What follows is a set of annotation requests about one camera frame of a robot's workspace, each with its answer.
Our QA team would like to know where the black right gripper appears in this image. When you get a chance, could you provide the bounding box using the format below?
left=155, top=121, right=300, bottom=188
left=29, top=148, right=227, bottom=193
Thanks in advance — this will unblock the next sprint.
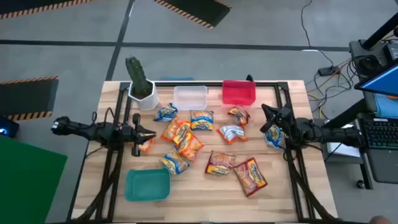
left=259, top=104, right=295, bottom=133

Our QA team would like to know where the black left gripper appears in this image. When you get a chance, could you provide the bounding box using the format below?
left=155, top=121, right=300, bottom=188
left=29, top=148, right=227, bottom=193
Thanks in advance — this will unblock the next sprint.
left=131, top=113, right=157, bottom=157

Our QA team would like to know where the red Maruchan beef ramen pack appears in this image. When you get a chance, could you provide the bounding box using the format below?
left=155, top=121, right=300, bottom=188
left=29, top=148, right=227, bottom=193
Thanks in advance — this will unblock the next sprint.
left=233, top=157, right=269, bottom=198
left=204, top=151, right=236, bottom=177
left=138, top=138, right=155, bottom=156

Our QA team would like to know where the orange Maruchan ramen pack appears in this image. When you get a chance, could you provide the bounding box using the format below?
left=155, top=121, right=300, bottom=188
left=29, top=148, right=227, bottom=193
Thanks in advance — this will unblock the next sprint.
left=160, top=116, right=192, bottom=146
left=177, top=131, right=205, bottom=162
left=216, top=124, right=249, bottom=145
left=227, top=105, right=251, bottom=127

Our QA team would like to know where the blue Maruchan ramen pack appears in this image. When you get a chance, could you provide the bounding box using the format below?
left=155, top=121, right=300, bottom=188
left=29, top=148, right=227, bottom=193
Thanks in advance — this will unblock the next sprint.
left=154, top=103, right=178, bottom=123
left=264, top=124, right=285, bottom=149
left=159, top=148, right=190, bottom=175
left=190, top=110, right=215, bottom=131

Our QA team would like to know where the white hexagonal plant pot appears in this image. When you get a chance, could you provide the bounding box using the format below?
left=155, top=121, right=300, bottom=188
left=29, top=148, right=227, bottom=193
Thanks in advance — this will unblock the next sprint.
left=127, top=79, right=160, bottom=111

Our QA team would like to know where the red plastic bin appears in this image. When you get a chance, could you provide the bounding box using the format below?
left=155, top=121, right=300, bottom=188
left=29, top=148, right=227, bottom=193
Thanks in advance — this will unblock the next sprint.
left=221, top=80, right=257, bottom=106

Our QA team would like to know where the teal plastic bin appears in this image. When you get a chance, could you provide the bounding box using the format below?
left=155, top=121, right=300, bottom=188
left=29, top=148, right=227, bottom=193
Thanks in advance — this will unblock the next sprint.
left=124, top=167, right=172, bottom=202

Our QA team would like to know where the clear plastic bin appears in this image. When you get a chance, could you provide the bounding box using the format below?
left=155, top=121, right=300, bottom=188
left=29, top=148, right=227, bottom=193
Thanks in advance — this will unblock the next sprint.
left=173, top=85, right=208, bottom=111

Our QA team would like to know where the green cactus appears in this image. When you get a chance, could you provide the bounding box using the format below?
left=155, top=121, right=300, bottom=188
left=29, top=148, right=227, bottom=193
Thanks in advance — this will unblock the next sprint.
left=125, top=56, right=153, bottom=98

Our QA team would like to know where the black power adapter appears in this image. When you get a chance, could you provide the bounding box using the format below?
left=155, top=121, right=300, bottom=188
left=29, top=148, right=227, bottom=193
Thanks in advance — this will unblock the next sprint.
left=317, top=65, right=340, bottom=77

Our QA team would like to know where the white paper sheet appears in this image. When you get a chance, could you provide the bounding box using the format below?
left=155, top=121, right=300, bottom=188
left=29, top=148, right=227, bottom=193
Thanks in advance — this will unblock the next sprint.
left=325, top=141, right=361, bottom=158

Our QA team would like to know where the grey equipment case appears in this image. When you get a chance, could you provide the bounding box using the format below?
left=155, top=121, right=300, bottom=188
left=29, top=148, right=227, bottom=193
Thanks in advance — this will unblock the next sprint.
left=348, top=39, right=398, bottom=78

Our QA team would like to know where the black keyboard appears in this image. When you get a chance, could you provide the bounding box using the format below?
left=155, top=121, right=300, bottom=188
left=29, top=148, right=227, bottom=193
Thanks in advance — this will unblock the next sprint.
left=362, top=117, right=398, bottom=151

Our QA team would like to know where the monitor with blue screen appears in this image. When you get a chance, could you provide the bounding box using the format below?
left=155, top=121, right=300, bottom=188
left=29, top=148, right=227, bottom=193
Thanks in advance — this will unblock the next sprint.
left=354, top=62, right=398, bottom=97

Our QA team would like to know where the black hazard-striped floor mat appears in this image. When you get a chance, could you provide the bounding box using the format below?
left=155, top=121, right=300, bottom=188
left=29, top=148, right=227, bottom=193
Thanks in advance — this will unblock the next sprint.
left=154, top=0, right=233, bottom=30
left=0, top=0, right=97, bottom=20
left=0, top=76, right=60, bottom=121

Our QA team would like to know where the grey workstation cart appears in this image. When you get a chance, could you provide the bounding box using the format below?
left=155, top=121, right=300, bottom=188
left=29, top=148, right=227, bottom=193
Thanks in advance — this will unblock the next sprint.
left=323, top=96, right=398, bottom=190

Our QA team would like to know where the green floor mat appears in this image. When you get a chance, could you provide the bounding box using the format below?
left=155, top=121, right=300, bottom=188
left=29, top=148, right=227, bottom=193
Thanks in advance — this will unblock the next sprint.
left=0, top=135, right=68, bottom=224

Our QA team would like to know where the black device with blue light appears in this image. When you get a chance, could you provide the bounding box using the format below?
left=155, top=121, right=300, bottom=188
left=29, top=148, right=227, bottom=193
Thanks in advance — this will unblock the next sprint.
left=0, top=115, right=20, bottom=139

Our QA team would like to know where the black stand pole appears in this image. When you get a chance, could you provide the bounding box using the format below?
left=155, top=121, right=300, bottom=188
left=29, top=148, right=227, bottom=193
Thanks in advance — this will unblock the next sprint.
left=362, top=12, right=398, bottom=50

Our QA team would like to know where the person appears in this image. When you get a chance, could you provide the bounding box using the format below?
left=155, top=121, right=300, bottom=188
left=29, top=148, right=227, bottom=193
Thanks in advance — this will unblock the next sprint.
left=369, top=215, right=393, bottom=224

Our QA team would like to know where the coiled black cable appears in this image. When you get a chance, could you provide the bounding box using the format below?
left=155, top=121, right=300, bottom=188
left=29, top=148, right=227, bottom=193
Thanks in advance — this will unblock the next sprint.
left=353, top=54, right=382, bottom=76

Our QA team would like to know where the black floor cable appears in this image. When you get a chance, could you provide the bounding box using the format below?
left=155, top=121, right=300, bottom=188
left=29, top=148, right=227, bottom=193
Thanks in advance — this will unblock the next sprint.
left=300, top=0, right=335, bottom=68

